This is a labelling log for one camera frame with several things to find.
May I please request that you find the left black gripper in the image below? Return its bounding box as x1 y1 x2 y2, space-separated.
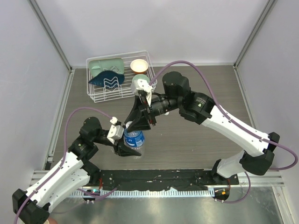
93 125 143 156

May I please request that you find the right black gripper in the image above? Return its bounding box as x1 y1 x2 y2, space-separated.
125 94 181 132

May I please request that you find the blue label water bottle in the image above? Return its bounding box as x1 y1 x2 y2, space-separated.
124 127 145 159

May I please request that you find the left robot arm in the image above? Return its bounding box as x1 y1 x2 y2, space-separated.
12 117 141 224

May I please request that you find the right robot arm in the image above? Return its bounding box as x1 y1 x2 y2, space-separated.
125 71 280 184

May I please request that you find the light green bowl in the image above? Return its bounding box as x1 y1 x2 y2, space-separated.
132 74 150 83

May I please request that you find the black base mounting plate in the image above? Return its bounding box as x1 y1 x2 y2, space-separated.
86 169 239 191

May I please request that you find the dark blue leaf plate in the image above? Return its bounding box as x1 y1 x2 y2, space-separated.
88 70 125 89

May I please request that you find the orange white bowl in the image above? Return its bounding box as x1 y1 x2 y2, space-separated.
130 59 149 74

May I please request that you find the light green divided plate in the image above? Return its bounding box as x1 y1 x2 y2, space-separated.
87 58 125 77

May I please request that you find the pink cup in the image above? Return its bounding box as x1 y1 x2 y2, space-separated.
47 217 57 224

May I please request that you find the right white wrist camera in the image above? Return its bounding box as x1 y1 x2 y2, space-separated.
130 78 153 106

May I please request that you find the white wire dish rack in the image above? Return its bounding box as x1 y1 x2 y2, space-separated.
86 50 155 103

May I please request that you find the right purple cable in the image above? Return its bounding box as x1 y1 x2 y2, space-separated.
148 60 299 203

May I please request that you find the purple cable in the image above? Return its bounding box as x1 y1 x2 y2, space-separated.
13 106 116 224
148 60 299 203

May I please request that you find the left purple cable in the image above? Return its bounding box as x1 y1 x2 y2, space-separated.
13 106 116 224

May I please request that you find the white slotted cable duct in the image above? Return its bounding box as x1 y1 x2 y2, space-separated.
67 188 215 198

